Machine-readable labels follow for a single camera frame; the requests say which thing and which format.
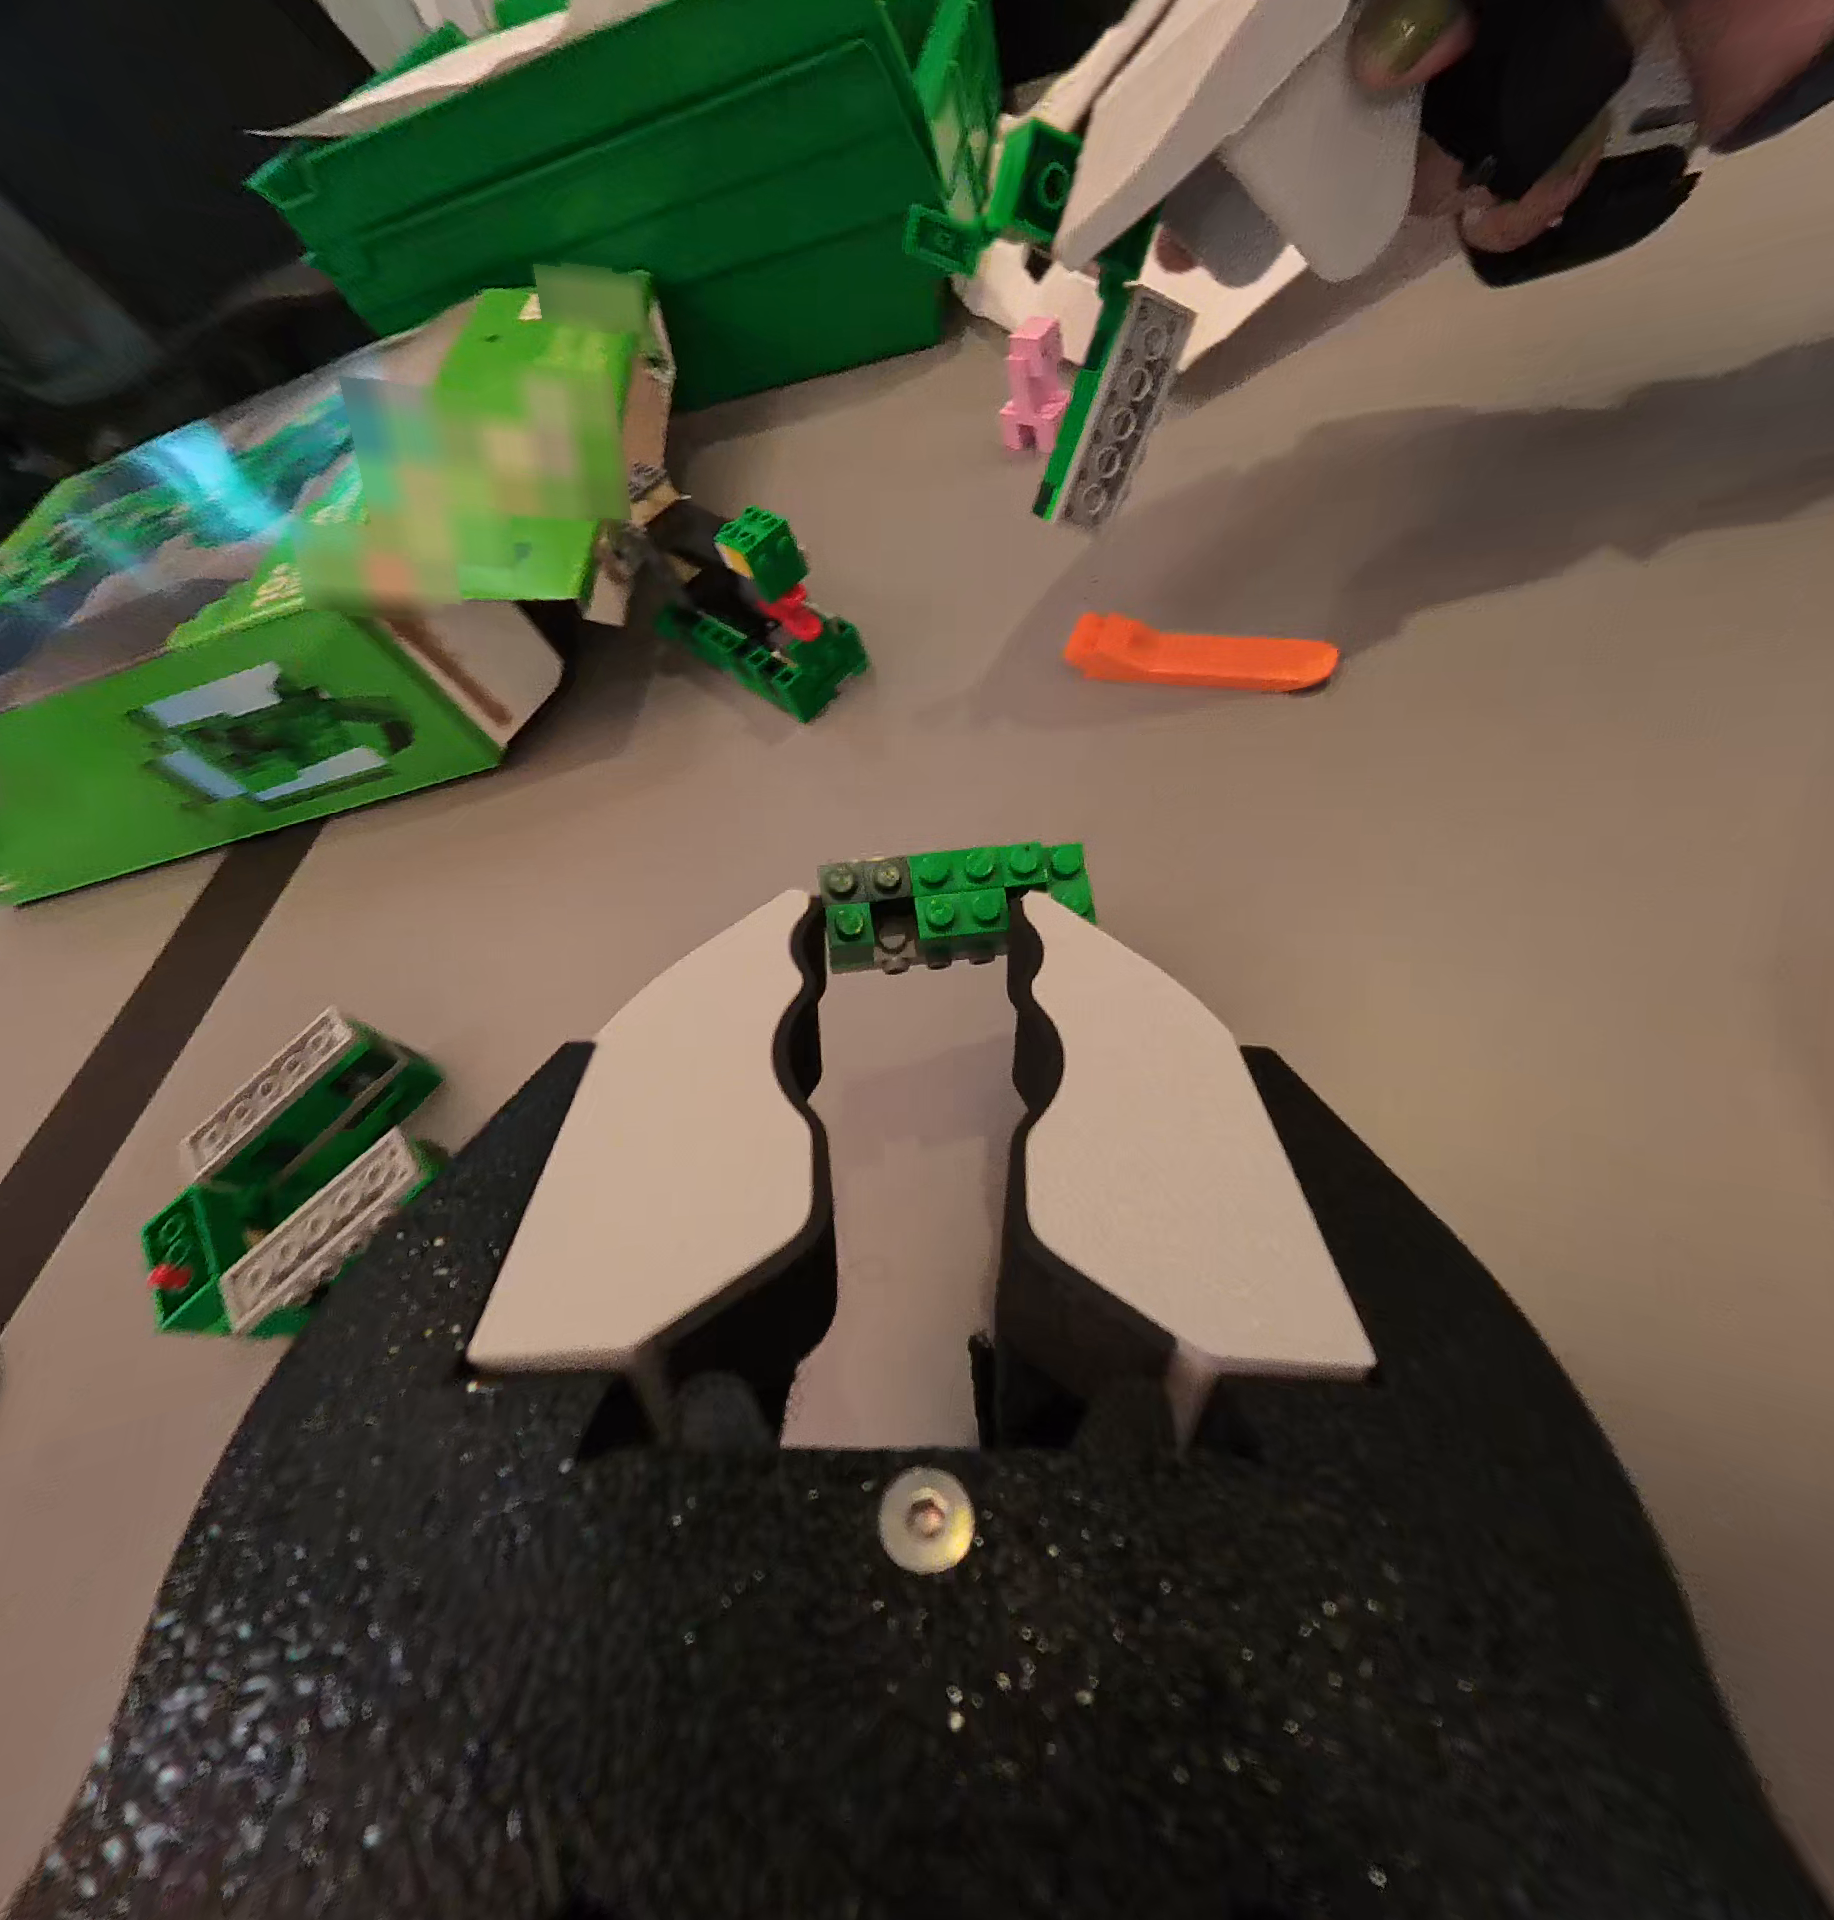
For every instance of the orange brick separator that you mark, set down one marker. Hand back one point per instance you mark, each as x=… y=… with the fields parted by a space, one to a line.
x=1202 y=656

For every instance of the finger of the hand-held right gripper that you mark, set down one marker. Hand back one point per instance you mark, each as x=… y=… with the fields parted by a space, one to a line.
x=1277 y=92
x=1104 y=68

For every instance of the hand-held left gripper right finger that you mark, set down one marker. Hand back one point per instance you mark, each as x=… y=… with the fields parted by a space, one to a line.
x=1174 y=1172

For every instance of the green cardboard box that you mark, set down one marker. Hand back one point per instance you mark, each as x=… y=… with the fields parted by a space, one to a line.
x=184 y=752

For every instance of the person's right hand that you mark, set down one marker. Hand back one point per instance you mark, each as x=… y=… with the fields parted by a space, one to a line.
x=1405 y=37

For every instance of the grey desk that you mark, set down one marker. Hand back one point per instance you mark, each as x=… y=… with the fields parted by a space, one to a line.
x=1459 y=977

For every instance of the green plastic bin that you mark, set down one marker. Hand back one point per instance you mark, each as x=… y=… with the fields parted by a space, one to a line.
x=633 y=197

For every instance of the crumpled white paper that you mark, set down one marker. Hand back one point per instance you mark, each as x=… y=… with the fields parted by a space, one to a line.
x=1247 y=308

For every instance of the green black red brick model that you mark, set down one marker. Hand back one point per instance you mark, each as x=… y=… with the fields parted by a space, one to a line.
x=768 y=632

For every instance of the green brick frame grey plates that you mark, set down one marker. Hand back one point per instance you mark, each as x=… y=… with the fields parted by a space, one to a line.
x=280 y=1185

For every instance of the pink brick pig figure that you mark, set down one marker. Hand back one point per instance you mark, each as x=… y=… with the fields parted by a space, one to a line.
x=1033 y=382

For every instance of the grey and green brick assembly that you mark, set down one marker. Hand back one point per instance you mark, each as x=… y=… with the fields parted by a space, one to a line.
x=1127 y=405

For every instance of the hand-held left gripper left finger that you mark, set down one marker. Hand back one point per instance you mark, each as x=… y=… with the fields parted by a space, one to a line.
x=663 y=1172

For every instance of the white paper sheet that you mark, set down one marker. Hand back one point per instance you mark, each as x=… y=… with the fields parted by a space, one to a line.
x=408 y=83

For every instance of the small green brick assembly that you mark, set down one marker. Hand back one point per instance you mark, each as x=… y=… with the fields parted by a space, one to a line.
x=979 y=887

